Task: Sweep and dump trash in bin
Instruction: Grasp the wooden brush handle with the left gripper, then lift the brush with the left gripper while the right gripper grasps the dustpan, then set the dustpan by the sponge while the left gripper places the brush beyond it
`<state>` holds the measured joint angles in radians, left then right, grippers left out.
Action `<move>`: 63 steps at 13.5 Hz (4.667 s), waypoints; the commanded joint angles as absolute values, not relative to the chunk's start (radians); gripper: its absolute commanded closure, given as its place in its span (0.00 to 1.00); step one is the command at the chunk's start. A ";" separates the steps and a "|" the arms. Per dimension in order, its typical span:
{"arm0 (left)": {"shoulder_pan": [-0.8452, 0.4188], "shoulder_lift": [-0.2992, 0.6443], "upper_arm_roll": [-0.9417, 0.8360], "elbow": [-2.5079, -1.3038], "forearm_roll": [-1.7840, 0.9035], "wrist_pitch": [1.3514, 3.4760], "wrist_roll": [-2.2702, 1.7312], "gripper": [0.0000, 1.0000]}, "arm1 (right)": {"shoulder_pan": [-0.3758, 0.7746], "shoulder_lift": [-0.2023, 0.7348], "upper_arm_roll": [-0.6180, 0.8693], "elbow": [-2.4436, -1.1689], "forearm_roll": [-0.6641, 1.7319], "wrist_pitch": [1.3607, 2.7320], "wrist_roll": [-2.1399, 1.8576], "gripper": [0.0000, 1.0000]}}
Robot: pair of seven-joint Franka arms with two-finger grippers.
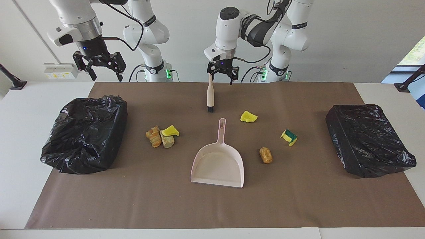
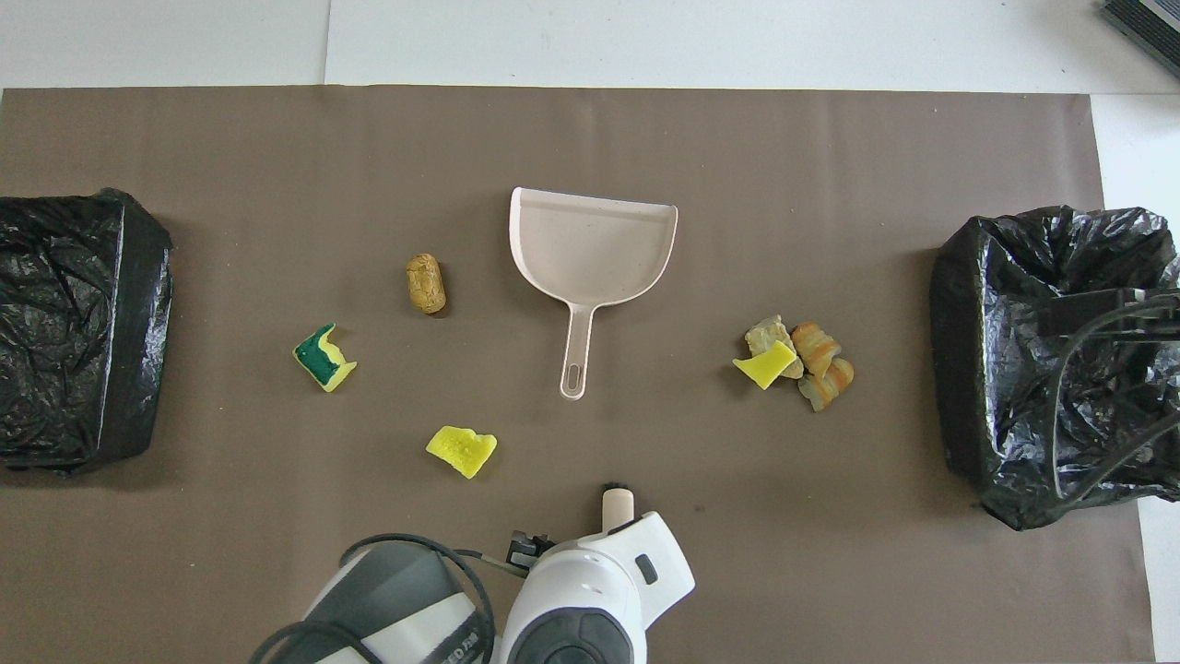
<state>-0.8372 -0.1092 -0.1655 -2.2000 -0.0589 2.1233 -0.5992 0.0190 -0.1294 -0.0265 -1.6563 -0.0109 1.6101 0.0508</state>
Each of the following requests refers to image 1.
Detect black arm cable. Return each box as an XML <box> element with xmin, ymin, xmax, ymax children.
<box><xmin>99</xmin><ymin>0</ymin><xmax>144</xmax><ymax>52</ymax></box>
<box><xmin>232</xmin><ymin>0</ymin><xmax>293</xmax><ymax>64</ymax></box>

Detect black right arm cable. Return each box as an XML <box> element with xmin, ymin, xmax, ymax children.
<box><xmin>99</xmin><ymin>0</ymin><xmax>144</xmax><ymax>52</ymax></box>

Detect window with green view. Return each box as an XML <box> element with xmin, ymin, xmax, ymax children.
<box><xmin>397</xmin><ymin>36</ymin><xmax>425</xmax><ymax>66</ymax></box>

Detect brown paper table mat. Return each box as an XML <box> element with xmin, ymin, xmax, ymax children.
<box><xmin>24</xmin><ymin>82</ymin><xmax>425</xmax><ymax>229</ymax></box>

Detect bin with tight black bag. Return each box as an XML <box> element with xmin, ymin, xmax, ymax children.
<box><xmin>325</xmin><ymin>104</ymin><xmax>417</xmax><ymax>179</ymax></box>

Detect black base cable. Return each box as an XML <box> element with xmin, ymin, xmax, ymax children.
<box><xmin>128</xmin><ymin>64</ymin><xmax>144</xmax><ymax>82</ymax></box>
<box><xmin>241</xmin><ymin>66</ymin><xmax>266</xmax><ymax>83</ymax></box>

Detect brown toy bread roll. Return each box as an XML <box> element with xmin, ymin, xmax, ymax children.
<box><xmin>259</xmin><ymin>147</ymin><xmax>273</xmax><ymax>164</ymax></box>

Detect bin with loose black bag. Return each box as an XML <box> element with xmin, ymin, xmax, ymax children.
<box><xmin>40</xmin><ymin>95</ymin><xmax>128</xmax><ymax>175</ymax></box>

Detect pale pink plastic dustpan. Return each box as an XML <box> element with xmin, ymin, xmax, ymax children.
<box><xmin>190</xmin><ymin>118</ymin><xmax>245</xmax><ymax>188</ymax></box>

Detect yellow green scouring sponge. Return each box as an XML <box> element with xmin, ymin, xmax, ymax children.
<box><xmin>280</xmin><ymin>129</ymin><xmax>298</xmax><ymax>147</ymax></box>

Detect yellow sponge piece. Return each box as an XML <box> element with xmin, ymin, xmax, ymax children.
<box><xmin>162</xmin><ymin>125</ymin><xmax>180</xmax><ymax>137</ymax></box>
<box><xmin>240</xmin><ymin>111</ymin><xmax>258</xmax><ymax>123</ymax></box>

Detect white wall socket box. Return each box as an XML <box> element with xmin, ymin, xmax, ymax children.
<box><xmin>44</xmin><ymin>63</ymin><xmax>79</xmax><ymax>80</ymax></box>

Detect pale toy bread piece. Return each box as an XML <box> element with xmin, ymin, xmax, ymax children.
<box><xmin>160</xmin><ymin>130</ymin><xmax>175</xmax><ymax>149</ymax></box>

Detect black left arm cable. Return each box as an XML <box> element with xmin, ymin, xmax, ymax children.
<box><xmin>232</xmin><ymin>0</ymin><xmax>293</xmax><ymax>64</ymax></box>

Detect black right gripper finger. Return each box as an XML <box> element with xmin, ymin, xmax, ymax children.
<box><xmin>73</xmin><ymin>51</ymin><xmax>97</xmax><ymax>81</ymax></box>
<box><xmin>111</xmin><ymin>52</ymin><xmax>127</xmax><ymax>82</ymax></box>

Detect beige hand brush black bristles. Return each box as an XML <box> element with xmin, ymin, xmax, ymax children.
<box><xmin>207</xmin><ymin>74</ymin><xmax>215</xmax><ymax>113</ymax></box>

